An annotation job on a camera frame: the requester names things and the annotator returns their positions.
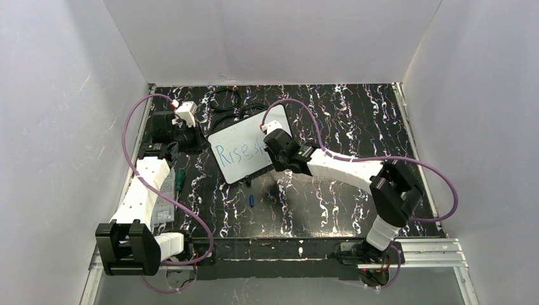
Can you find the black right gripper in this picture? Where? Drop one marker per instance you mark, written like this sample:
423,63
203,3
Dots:
272,150

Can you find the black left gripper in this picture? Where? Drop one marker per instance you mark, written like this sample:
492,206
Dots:
192,137

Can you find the white whiteboard black frame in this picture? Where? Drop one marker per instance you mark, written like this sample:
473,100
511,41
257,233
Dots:
239,149

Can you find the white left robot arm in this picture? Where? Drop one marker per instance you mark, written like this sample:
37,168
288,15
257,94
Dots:
126,244

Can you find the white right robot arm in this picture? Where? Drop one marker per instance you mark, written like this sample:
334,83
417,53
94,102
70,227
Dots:
393,187

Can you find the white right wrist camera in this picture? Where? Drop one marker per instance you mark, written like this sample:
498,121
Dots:
271,126

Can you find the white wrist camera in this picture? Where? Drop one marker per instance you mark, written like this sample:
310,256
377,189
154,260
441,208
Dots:
271,126
184,113

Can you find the green handled screwdriver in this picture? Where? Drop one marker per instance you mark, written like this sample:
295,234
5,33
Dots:
180,176

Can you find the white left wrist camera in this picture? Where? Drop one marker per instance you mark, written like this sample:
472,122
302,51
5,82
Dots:
184,113

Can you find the aluminium table edge rail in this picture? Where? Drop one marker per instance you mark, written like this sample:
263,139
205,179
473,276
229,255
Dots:
401,102

